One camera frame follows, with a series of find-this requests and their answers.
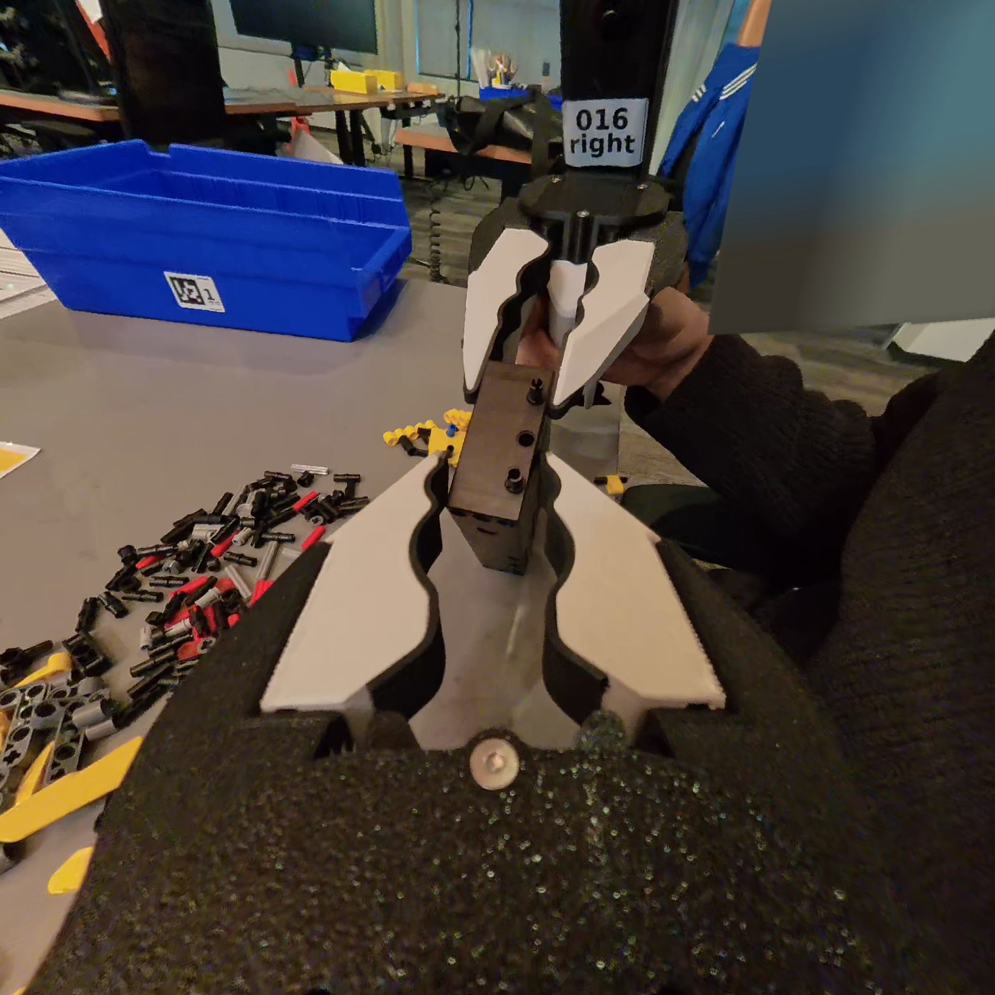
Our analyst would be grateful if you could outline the printed paper sheets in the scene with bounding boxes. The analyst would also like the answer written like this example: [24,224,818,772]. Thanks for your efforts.
[0,229,59,320]

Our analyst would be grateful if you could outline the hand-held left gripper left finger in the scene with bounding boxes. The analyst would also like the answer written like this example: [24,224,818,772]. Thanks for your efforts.
[260,449,450,728]

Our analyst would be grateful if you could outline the computer monitor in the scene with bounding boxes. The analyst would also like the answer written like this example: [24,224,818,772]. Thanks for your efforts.
[229,0,379,55]

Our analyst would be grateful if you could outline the blue plastic bin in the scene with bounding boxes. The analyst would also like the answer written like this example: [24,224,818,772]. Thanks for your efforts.
[0,140,413,343]

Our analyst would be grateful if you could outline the blue striped jacket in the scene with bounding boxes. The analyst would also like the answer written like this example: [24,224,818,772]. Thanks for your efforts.
[659,42,759,290]

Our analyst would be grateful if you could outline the person's right forearm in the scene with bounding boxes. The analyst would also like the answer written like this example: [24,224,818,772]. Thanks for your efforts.
[624,334,879,562]

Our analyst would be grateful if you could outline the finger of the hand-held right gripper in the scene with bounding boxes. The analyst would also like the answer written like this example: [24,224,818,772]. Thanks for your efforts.
[550,239,656,413]
[462,228,551,397]

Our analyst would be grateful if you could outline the yellow brick assembly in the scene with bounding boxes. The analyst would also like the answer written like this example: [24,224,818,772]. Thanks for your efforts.
[383,408,473,461]

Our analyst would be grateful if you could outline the black perforated block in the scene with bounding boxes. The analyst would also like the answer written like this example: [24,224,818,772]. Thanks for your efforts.
[447,361,557,576]

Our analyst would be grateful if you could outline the yellow box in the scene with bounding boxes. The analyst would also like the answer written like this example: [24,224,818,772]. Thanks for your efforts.
[330,68,405,96]

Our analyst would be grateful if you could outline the person's right hand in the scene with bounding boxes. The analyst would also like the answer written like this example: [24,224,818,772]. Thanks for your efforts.
[602,288,714,400]

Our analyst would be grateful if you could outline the person's dark knit sweater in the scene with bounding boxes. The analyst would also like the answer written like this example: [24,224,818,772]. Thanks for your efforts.
[746,334,995,995]

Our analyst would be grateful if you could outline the black duffel bag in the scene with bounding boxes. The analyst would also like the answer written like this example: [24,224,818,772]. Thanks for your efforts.
[443,89,562,157]

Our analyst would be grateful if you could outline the pile of small connector pins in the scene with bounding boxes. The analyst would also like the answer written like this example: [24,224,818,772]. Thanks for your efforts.
[74,462,370,701]

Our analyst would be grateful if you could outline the black upright panel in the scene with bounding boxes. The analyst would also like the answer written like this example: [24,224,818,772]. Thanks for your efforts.
[101,0,226,149]

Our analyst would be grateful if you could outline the heap of mixed building bricks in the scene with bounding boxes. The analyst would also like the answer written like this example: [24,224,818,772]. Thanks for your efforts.
[0,637,149,895]

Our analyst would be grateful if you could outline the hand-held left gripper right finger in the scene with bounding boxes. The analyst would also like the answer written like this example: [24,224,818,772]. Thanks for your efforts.
[543,453,727,728]

